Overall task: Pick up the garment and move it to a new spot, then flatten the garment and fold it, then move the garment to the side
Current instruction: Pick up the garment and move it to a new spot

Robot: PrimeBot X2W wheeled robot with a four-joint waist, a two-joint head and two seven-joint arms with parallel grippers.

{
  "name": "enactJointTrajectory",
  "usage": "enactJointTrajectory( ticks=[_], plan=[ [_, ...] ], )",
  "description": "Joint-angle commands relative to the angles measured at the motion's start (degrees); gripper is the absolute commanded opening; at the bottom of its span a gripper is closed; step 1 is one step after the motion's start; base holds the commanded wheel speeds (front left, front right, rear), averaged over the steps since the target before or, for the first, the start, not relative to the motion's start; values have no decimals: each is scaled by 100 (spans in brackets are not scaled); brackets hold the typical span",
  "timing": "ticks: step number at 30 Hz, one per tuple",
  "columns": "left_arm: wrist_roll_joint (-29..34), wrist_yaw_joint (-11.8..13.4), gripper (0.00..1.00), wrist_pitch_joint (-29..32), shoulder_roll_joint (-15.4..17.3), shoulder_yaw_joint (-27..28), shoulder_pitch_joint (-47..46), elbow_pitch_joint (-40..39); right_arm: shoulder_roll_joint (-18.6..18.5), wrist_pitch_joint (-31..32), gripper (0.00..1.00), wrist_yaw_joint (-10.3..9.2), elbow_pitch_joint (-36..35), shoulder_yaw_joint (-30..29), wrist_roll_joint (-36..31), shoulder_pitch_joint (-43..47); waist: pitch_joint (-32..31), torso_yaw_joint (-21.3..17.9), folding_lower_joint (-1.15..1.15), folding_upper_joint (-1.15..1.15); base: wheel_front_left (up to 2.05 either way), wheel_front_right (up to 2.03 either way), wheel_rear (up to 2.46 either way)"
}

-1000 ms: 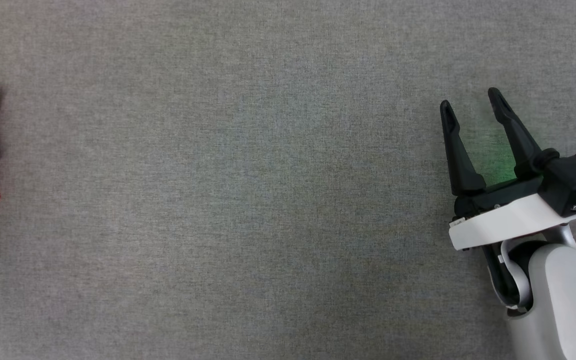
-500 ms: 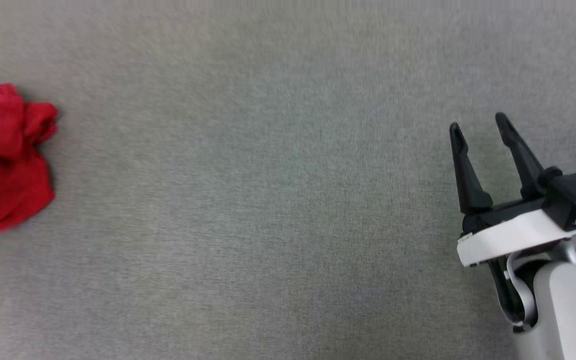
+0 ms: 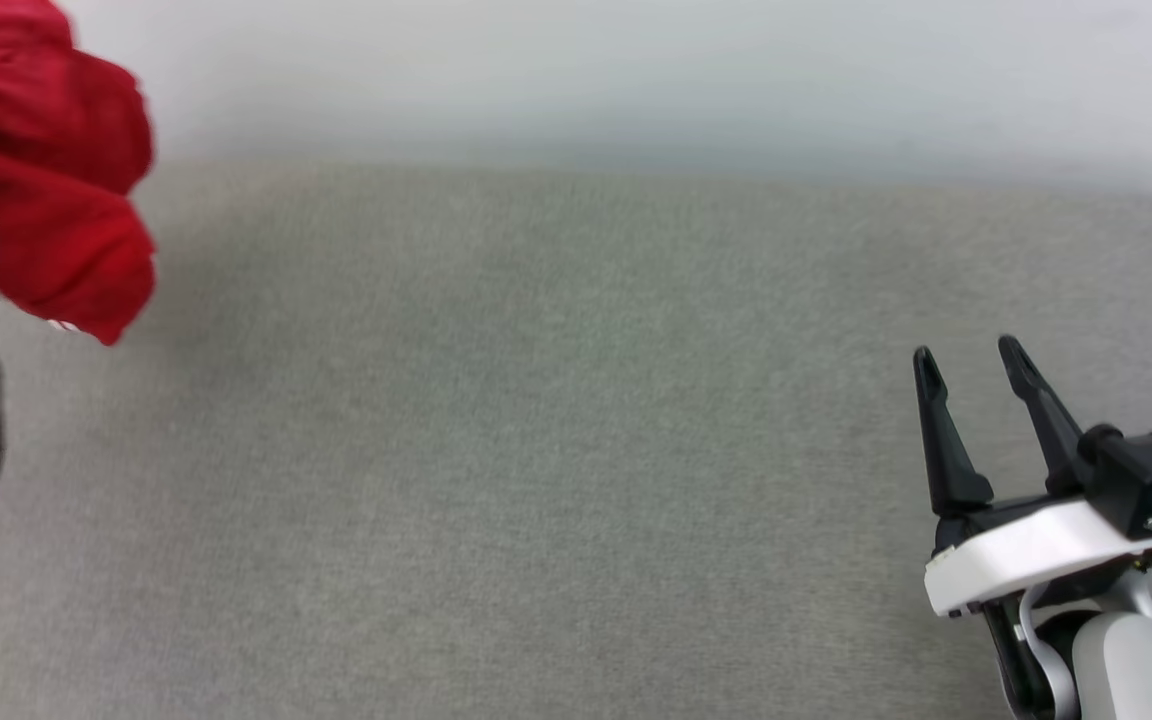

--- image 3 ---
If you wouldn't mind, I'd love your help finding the red basketball jersey white trim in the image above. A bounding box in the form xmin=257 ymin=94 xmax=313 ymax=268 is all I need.
xmin=0 ymin=0 xmax=157 ymax=347

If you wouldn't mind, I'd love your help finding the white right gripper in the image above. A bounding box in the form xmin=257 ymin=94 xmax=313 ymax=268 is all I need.
xmin=913 ymin=336 xmax=1152 ymax=617

